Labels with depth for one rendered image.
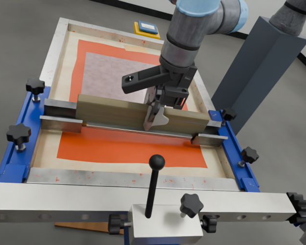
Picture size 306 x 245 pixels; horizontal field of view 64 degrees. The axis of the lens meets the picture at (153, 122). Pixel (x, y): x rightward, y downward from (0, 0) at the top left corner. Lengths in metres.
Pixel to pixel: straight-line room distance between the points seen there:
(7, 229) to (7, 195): 1.12
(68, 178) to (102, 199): 0.11
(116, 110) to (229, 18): 0.32
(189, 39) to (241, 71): 0.89
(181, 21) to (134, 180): 0.35
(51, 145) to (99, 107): 0.16
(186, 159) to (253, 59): 0.75
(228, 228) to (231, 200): 1.32
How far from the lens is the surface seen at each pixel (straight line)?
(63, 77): 0.87
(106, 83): 0.87
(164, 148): 0.72
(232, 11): 0.57
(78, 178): 0.56
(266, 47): 1.28
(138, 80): 0.56
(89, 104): 0.60
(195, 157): 0.74
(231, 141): 0.79
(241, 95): 1.37
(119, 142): 0.69
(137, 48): 1.15
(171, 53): 0.52
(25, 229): 1.60
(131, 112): 0.62
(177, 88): 0.58
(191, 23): 0.49
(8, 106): 2.18
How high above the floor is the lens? 1.47
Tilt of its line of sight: 41 degrees down
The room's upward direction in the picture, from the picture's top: 22 degrees clockwise
